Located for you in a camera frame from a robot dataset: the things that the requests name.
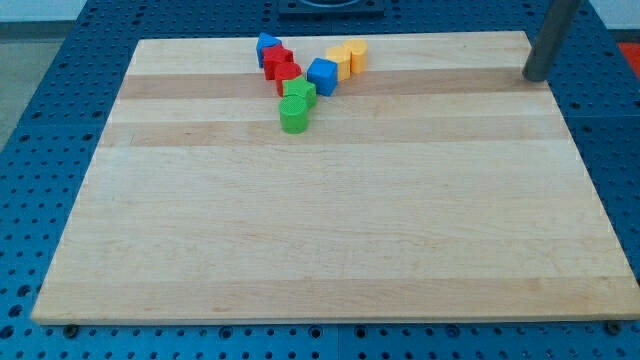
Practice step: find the red object at right edge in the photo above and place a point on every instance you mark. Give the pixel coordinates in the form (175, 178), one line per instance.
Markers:
(631, 52)

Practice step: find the light wooden board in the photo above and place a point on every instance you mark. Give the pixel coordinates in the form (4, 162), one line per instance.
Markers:
(437, 186)

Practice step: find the blue cube block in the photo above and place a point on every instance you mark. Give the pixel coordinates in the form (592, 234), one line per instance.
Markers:
(324, 75)

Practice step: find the green star block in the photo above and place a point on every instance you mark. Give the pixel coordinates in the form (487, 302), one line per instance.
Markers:
(301, 87)

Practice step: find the red star block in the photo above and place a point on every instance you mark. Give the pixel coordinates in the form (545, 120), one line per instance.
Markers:
(272, 57)

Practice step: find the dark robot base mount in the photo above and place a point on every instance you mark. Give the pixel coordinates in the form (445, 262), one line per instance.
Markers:
(294, 8)

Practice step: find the yellow pentagon block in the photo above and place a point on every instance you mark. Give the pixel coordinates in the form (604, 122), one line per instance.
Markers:
(342, 57)

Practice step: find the green cylinder block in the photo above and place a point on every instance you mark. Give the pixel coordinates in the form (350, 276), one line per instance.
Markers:
(293, 114)

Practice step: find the red cylinder block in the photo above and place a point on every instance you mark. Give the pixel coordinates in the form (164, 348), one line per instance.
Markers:
(285, 71)

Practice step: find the blue triangle block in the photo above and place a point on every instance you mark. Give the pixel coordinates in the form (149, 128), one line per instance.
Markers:
(264, 41)

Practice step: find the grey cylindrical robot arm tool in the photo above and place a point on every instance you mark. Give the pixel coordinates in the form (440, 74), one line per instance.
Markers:
(555, 26)

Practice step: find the yellow heart block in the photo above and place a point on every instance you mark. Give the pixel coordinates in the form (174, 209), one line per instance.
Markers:
(358, 49)

